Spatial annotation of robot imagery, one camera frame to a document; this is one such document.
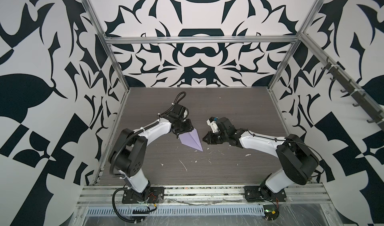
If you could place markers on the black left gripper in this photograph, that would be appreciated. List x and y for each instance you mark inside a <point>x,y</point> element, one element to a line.
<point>189,128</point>

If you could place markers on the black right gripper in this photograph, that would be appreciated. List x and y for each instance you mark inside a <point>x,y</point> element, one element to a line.
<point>210,140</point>

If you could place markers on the lilac square paper sheet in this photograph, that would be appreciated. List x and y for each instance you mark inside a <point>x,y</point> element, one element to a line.
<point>192,140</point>

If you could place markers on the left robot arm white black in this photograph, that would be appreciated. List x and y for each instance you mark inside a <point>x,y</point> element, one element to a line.
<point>128,153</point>

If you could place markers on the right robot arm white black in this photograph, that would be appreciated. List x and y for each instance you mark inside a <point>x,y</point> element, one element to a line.
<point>298,162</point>

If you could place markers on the small green circuit board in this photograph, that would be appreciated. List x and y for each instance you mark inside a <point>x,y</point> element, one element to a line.
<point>271,213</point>

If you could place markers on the aluminium horizontal back bar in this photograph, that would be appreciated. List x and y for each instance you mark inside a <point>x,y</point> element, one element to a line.
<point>199,39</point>

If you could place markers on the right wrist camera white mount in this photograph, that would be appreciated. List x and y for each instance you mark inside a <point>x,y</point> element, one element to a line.
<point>212,123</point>

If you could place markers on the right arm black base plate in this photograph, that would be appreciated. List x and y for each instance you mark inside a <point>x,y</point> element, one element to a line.
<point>262,193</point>

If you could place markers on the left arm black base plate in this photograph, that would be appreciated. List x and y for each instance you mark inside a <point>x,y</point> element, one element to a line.
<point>150,195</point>

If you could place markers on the white slotted cable duct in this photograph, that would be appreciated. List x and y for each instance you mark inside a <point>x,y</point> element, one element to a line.
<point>187,210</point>

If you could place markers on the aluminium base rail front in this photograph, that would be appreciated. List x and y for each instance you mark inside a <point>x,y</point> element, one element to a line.
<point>191,195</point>

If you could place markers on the aluminium frame corner post right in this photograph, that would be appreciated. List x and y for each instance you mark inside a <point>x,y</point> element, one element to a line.
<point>298,39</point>

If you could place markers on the aluminium frame corner post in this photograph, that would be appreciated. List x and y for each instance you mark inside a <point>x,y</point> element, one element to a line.
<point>99,30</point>
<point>298,39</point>

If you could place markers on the hook rail on right wall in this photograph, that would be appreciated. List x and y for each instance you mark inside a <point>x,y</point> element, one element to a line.
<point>351,88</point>

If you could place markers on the aluminium frame corner post left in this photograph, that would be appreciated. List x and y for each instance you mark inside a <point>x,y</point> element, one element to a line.
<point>99,30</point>

